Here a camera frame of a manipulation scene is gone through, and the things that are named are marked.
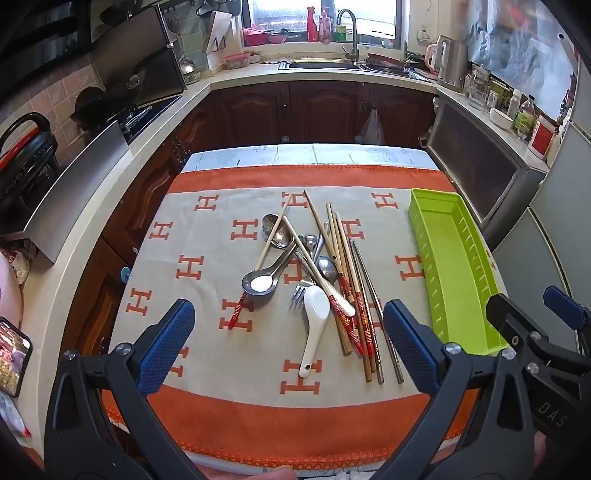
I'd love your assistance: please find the white kitchen countertop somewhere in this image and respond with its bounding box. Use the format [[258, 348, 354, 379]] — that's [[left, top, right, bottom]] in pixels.
[[18, 58, 550, 416]]

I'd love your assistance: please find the steel kitchen sink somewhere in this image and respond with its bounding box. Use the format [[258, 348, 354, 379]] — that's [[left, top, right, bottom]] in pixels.
[[278, 58, 368, 71]]

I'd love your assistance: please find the white pink electric kettle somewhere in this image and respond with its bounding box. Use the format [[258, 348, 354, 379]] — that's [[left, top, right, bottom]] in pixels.
[[425, 36, 451, 77]]

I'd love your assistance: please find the green-label bottle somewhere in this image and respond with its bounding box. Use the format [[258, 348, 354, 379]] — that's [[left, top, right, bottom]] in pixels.
[[514, 96, 536, 140]]

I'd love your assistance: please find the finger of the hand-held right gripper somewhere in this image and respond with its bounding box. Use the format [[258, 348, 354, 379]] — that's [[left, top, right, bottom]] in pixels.
[[486, 293, 561, 384], [531, 285, 591, 370]]

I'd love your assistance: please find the red frying pan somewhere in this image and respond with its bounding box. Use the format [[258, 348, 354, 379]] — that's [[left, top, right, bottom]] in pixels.
[[366, 52, 407, 71]]

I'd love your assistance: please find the green plastic utensil tray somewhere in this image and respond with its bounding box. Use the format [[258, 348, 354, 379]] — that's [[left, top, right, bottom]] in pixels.
[[407, 187, 508, 356]]

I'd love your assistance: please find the person's right hand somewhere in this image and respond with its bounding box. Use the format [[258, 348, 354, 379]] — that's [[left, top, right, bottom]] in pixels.
[[533, 434, 550, 469]]

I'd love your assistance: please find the white ceramic spoon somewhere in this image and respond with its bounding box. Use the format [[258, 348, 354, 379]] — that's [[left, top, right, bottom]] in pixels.
[[298, 285, 332, 378]]

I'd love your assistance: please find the black wok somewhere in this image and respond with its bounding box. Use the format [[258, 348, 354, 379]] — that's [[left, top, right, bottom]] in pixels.
[[73, 87, 108, 126]]

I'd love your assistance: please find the metal kitchen faucet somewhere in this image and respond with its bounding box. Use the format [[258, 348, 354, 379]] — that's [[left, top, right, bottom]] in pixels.
[[336, 8, 362, 63]]

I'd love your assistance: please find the orange beige printed blanket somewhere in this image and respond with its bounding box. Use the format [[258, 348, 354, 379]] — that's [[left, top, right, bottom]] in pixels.
[[99, 164, 509, 467]]

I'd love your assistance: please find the black-banded decorated chopstick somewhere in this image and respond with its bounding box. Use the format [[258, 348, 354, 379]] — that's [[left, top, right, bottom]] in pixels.
[[303, 189, 357, 318]]

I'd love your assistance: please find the metal fork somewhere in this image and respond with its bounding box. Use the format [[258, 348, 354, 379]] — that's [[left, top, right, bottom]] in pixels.
[[290, 222, 329, 309]]

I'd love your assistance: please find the deep metal soup spoon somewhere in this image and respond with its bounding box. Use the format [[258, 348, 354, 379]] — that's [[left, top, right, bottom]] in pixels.
[[241, 244, 298, 295]]

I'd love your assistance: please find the stainless steel stove hood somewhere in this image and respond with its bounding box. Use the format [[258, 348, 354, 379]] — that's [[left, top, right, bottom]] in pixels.
[[88, 4, 189, 139]]

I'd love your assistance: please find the kitchen window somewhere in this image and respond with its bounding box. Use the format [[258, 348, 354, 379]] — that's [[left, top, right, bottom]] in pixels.
[[242, 0, 409, 44]]

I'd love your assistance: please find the large metal spoon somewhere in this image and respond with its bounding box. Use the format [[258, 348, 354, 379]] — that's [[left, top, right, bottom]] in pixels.
[[262, 213, 319, 273]]

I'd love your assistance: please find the white cutting board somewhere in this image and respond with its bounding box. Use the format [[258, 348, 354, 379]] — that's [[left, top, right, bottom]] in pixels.
[[202, 11, 234, 55]]

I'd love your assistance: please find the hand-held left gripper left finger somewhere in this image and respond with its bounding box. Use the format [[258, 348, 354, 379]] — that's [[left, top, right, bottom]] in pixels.
[[44, 299, 208, 480]]

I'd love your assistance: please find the glass jar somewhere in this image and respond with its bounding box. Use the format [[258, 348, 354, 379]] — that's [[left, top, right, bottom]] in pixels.
[[467, 64, 491, 110]]

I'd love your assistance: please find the pink floral cloth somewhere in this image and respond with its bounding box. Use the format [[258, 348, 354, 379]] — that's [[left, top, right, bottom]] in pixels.
[[0, 244, 28, 324]]

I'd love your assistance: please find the grey glass-door cabinet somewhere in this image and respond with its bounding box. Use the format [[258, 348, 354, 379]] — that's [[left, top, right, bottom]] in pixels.
[[426, 95, 550, 241]]

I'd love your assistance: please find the smartphone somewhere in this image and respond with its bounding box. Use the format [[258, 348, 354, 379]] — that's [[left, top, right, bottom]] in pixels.
[[0, 316, 34, 398]]

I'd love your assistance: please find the white bowl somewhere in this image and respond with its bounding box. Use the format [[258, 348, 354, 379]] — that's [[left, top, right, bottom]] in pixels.
[[488, 107, 515, 131]]

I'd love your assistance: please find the light printed tablecloth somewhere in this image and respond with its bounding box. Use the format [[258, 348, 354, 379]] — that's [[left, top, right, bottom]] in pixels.
[[187, 143, 437, 174]]

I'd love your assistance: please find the red-label jar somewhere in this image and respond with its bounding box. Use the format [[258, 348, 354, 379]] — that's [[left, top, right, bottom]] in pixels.
[[527, 114, 558, 160]]

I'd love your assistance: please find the stainless steel splash guard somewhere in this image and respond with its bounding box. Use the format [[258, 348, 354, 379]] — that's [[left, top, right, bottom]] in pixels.
[[22, 121, 131, 267]]

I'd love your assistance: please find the small metal spoon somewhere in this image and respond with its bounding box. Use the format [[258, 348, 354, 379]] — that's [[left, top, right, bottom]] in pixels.
[[301, 233, 324, 296]]

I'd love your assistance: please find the grey refrigerator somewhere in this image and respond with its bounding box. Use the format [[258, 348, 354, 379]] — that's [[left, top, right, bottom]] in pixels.
[[489, 122, 591, 333]]

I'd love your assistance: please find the white plastic bag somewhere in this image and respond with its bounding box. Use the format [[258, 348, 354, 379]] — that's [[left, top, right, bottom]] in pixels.
[[358, 108, 386, 146]]

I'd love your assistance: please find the steel kettle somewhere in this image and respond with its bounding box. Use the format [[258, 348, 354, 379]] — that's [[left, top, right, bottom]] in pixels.
[[436, 39, 470, 92]]

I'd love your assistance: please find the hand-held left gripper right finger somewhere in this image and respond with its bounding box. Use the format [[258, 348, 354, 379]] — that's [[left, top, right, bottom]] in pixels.
[[373, 299, 540, 480]]

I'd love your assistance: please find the black pressure cooker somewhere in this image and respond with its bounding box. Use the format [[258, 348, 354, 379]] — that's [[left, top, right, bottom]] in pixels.
[[0, 112, 60, 204]]

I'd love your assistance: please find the brown wooden chopstick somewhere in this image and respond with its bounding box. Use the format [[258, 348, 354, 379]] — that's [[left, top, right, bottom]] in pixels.
[[338, 213, 377, 370], [335, 212, 373, 384]]

